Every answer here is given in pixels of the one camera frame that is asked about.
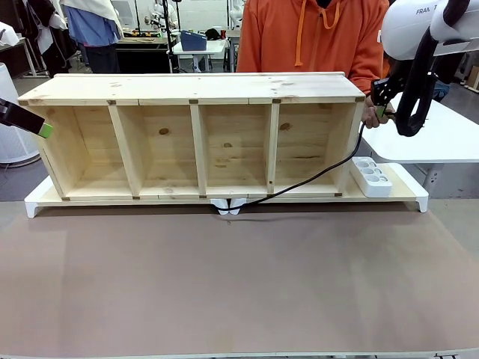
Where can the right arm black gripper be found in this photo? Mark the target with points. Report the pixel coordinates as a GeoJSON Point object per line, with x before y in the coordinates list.
{"type": "Point", "coordinates": [385, 89]}

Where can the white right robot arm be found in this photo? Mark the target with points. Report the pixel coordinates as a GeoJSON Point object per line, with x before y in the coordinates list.
{"type": "Point", "coordinates": [406, 33]}

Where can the person left forearm orange sleeve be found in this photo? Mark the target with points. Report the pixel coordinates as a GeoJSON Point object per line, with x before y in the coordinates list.
{"type": "Point", "coordinates": [368, 67]}

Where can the person left hand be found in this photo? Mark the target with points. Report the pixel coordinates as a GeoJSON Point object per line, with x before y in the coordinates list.
{"type": "Point", "coordinates": [370, 116]}

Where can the white multi-socket power strip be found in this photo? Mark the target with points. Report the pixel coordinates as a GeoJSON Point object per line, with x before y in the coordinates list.
{"type": "Point", "coordinates": [374, 185]}

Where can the hanging dark jacket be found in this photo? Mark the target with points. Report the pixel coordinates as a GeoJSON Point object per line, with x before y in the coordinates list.
{"type": "Point", "coordinates": [52, 45]}

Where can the white desk riser wood top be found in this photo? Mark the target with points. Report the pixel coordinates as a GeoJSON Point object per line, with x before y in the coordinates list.
{"type": "Point", "coordinates": [112, 202]}
{"type": "Point", "coordinates": [404, 196]}

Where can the person torso orange hoodie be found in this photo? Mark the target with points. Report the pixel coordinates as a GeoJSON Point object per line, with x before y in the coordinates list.
{"type": "Point", "coordinates": [299, 41]}

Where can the hanging blue shirt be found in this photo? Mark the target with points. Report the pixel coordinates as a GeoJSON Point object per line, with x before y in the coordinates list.
{"type": "Point", "coordinates": [93, 26]}

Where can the black background desk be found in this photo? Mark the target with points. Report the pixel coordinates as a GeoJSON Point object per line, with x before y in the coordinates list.
{"type": "Point", "coordinates": [142, 56]}

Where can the pine wood compartment shelf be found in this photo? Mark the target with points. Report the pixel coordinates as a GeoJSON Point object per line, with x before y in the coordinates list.
{"type": "Point", "coordinates": [232, 88]}

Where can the black tripod pole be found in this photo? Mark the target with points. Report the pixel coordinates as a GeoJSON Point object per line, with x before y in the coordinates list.
{"type": "Point", "coordinates": [170, 37]}

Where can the blue angled box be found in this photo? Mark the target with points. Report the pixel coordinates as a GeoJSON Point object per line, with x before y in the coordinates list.
{"type": "Point", "coordinates": [192, 40]}

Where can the white background table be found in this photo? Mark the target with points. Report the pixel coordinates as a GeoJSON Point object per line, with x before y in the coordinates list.
{"type": "Point", "coordinates": [202, 50]}

